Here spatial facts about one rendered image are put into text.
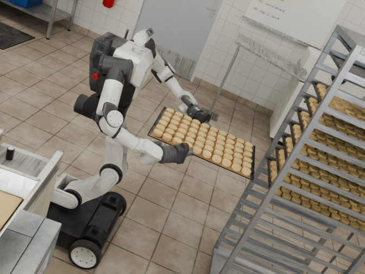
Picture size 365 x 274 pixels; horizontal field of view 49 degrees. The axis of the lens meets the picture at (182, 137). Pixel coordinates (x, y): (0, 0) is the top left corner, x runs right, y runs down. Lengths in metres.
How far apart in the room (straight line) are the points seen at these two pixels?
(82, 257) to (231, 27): 3.99
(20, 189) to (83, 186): 1.48
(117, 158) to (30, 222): 1.28
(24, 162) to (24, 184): 0.83
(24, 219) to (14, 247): 0.10
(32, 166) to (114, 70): 0.57
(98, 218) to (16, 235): 1.61
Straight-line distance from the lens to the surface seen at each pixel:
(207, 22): 5.82
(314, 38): 5.77
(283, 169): 2.09
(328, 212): 2.35
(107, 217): 2.77
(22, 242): 1.16
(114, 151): 2.40
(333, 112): 2.01
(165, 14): 5.92
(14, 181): 1.15
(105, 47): 2.14
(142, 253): 2.91
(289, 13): 5.70
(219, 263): 2.90
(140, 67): 2.09
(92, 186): 2.58
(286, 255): 3.01
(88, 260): 2.64
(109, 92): 1.90
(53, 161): 1.91
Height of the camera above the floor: 2.03
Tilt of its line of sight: 27 degrees down
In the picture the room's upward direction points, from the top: 23 degrees clockwise
